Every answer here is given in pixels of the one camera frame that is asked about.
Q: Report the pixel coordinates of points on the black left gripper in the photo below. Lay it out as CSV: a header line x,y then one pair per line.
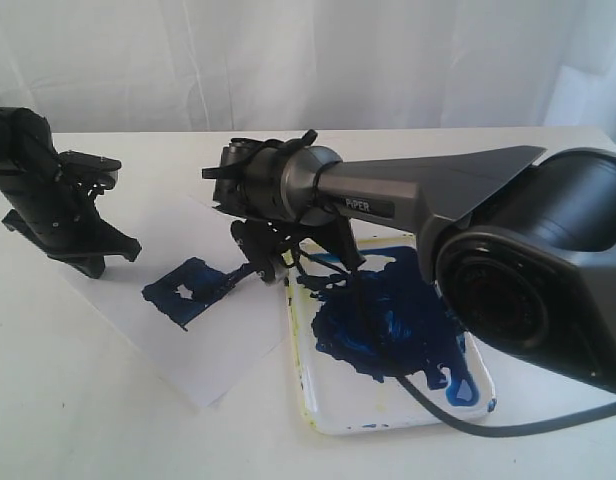
x,y
64,223

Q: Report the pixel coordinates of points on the white backdrop curtain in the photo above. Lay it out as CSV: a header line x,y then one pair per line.
x,y
95,66

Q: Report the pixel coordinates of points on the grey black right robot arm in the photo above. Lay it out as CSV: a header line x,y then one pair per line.
x,y
521,243

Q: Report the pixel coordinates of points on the white paper with square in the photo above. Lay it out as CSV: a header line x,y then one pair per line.
x,y
202,351

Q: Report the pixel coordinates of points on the black paintbrush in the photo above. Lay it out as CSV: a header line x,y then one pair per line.
x,y
215,288

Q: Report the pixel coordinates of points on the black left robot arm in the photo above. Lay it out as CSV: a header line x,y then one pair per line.
x,y
26,147

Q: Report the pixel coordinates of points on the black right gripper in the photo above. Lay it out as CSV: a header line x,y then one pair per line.
x,y
335,237

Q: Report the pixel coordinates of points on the white paint tray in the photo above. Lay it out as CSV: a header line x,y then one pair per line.
x,y
350,345

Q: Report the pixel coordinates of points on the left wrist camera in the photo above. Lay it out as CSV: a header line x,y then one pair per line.
x,y
91,172

